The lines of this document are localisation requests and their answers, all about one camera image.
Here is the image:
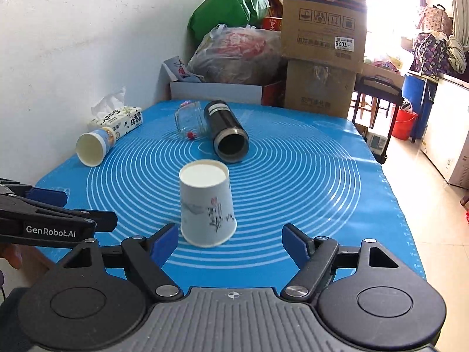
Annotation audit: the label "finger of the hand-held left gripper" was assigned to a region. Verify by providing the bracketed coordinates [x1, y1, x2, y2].
[0, 194, 118, 232]
[0, 178, 69, 209]

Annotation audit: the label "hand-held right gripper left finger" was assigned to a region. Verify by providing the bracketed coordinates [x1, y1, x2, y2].
[55, 223, 184, 299]

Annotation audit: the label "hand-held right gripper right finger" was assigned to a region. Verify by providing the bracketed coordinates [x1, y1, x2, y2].
[280, 223, 404, 299]

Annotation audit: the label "white paper cup ink print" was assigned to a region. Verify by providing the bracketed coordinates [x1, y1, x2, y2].
[178, 159, 238, 248]

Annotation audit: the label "paper cup blue print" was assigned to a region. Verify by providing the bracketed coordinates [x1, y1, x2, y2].
[75, 126, 117, 167]

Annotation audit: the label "black thermos cup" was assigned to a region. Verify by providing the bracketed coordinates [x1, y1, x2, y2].
[203, 100, 250, 164]

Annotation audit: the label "person's left hand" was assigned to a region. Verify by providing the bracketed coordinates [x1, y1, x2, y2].
[0, 244, 23, 269]

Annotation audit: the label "blue silicone mat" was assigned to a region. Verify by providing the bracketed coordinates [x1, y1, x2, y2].
[35, 99, 427, 294]

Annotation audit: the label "tissue pack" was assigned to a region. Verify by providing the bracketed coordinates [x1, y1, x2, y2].
[88, 87, 143, 140]

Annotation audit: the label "clear glass jar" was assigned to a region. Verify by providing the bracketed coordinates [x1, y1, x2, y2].
[175, 100, 211, 141]

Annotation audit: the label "small white appliance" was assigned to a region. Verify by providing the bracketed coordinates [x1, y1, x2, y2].
[366, 130, 390, 152]

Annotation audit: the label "plain brown cardboard box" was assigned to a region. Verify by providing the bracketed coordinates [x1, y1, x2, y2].
[284, 59, 358, 119]

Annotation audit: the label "white cardboard box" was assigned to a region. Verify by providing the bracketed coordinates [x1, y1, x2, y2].
[169, 80, 284, 108]

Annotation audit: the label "red bucket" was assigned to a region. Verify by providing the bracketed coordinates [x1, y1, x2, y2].
[391, 109, 418, 141]

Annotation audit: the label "white blue paper packet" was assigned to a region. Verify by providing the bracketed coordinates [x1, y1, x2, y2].
[163, 57, 203, 83]

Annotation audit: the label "black metal stool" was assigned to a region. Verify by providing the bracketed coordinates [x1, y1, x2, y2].
[350, 75, 404, 164]

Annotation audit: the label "blue plastic barrel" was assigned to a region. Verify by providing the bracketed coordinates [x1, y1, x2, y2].
[402, 73, 438, 137]

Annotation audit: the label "white chest freezer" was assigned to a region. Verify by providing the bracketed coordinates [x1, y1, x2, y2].
[421, 75, 469, 190]

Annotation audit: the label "clear plastic bag red contents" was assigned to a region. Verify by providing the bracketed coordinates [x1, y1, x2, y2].
[187, 24, 283, 86]

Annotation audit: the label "large brown cardboard box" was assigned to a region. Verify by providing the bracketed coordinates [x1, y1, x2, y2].
[281, 0, 368, 73]

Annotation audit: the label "red carton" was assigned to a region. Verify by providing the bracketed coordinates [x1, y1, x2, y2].
[262, 16, 283, 32]

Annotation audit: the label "purple floral bag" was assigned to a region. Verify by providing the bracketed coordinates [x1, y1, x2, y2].
[409, 33, 456, 76]

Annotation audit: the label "green plastic bag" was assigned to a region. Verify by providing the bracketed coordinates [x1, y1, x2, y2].
[188, 0, 272, 45]

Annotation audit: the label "checked fabric bag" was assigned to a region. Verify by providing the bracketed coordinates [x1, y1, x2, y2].
[418, 4, 454, 36]

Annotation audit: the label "curtain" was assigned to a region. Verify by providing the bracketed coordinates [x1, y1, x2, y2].
[447, 0, 469, 54]

